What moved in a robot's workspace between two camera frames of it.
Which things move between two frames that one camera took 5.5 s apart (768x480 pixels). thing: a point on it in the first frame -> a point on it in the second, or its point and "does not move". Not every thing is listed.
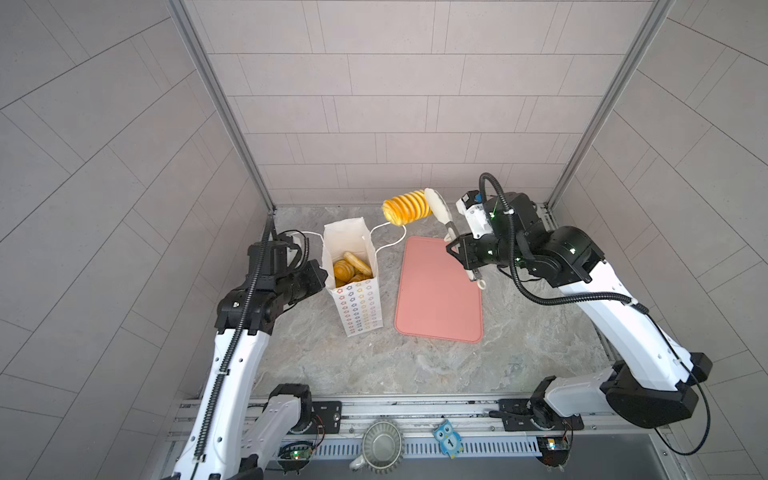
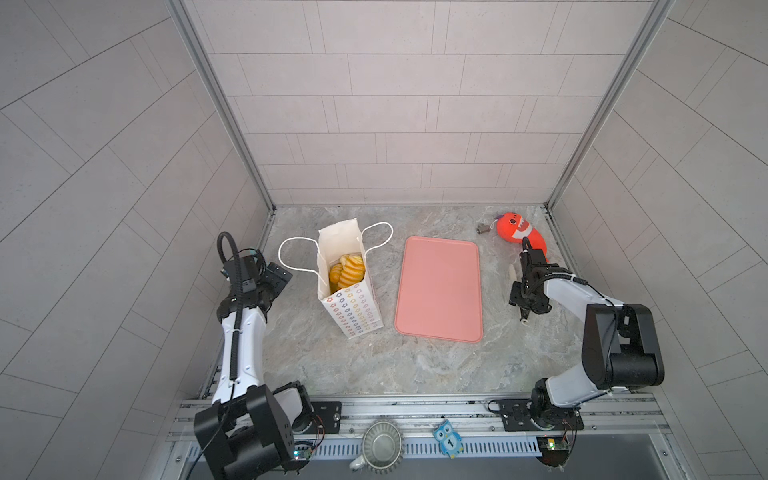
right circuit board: (554, 450) does not move
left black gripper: (314, 283) -> (276, 281)
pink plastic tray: (435, 297) does not move
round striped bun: (343, 270) does not move
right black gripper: (463, 249) -> (516, 286)
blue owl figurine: (450, 440) does not move
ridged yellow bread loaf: (407, 208) -> (352, 271)
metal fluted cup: (383, 446) does not move
